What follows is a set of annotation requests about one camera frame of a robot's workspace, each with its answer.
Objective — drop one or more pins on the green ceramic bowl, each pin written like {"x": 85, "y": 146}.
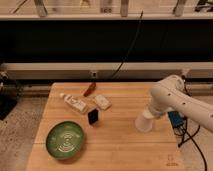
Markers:
{"x": 65, "y": 140}

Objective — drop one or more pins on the red-brown handled tool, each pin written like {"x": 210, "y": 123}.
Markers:
{"x": 90, "y": 89}

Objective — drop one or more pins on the black eraser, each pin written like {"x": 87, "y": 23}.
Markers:
{"x": 93, "y": 116}

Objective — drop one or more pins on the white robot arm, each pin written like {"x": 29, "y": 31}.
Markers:
{"x": 169, "y": 93}

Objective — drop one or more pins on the blue connector box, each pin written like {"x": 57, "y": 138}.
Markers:
{"x": 175, "y": 119}

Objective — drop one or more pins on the black equipment at left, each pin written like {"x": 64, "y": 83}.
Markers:
{"x": 7, "y": 103}

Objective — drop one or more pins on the white tube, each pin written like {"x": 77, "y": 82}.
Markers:
{"x": 74, "y": 103}

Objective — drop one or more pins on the white rectangular packet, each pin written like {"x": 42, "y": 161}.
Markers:
{"x": 102, "y": 102}

